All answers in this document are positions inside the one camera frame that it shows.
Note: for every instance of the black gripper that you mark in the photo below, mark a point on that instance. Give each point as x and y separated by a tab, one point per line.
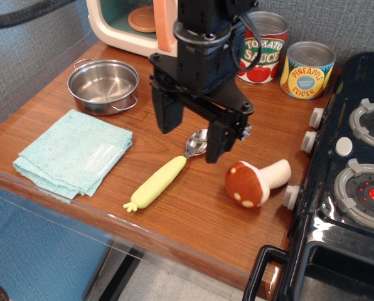
202	78

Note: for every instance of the brown white plush mushroom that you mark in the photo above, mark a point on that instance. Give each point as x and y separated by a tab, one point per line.
250	187

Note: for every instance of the small steel pot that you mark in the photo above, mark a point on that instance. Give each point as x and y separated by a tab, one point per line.
103	87

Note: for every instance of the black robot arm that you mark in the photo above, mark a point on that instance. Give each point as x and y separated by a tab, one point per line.
208	16

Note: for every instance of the teal toy microwave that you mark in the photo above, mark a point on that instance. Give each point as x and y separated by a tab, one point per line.
140	27

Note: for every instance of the tomato sauce can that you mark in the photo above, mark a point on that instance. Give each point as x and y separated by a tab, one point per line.
273	29

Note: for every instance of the light blue folded cloth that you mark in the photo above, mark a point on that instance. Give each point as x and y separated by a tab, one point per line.
74	155

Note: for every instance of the pineapple slices can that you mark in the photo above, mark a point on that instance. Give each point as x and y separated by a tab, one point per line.
307	69

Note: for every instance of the black toy stove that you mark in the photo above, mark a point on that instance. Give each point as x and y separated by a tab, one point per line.
331	237

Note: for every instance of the spoon with yellow handle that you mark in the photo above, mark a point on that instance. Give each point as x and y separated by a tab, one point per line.
146	193

